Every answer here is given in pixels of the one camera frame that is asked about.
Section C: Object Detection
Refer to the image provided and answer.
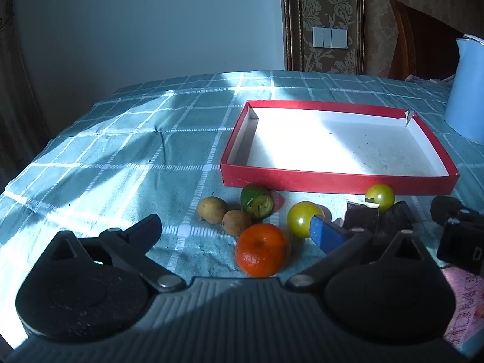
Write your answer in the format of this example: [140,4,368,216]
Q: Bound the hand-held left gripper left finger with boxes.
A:
[34,214,186,293]

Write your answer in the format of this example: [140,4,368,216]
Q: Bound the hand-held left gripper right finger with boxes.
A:
[285,214,435,293]

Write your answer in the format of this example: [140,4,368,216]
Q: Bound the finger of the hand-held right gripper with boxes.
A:
[430,195,473,225]

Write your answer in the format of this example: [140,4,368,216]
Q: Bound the green tomato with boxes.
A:
[286,201,326,239]
[365,183,396,212]

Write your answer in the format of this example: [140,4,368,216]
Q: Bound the dark eggplant piece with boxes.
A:
[378,200,417,235]
[342,201,380,236]

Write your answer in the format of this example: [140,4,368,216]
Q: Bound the orange tangerine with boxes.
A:
[235,223,292,277]

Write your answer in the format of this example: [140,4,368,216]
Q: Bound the small brown fruit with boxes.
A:
[197,197,229,224]
[221,210,253,237]

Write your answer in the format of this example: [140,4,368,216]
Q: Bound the green cucumber piece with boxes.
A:
[241,184,275,220]

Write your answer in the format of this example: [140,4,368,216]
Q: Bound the red cardboard box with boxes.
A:
[220,100,460,199]

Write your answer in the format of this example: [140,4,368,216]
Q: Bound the pink towel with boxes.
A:
[440,267,484,353]

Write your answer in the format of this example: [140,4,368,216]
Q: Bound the green checked tablecloth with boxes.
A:
[0,70,484,352]

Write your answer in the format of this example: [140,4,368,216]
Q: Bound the light blue electric kettle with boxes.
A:
[444,35,484,143]

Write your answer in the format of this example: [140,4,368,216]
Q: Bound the pale pink cloth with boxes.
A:
[406,73,457,84]

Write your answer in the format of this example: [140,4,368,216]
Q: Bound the brown wooden chair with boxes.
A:
[389,0,466,81]

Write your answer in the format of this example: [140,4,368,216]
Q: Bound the ornate framed wallpaper panel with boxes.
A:
[278,0,366,75]

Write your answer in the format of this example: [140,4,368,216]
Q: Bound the white wall light switch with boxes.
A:
[312,26,349,49]

